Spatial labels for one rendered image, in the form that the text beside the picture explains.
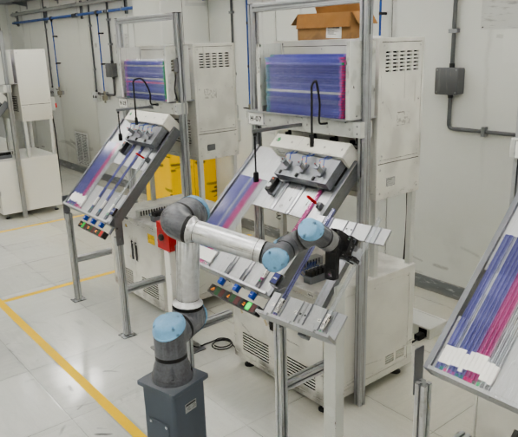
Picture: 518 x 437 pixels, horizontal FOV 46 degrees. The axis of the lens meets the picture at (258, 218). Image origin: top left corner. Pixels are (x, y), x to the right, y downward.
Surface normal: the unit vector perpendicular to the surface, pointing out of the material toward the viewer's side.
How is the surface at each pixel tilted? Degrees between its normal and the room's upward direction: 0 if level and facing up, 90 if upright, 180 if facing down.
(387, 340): 90
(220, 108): 90
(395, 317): 90
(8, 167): 90
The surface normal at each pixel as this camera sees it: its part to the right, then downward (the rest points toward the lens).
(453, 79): -0.77, 0.20
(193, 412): 0.80, 0.15
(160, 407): -0.60, 0.24
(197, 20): 0.63, 0.20
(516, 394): -0.56, -0.55
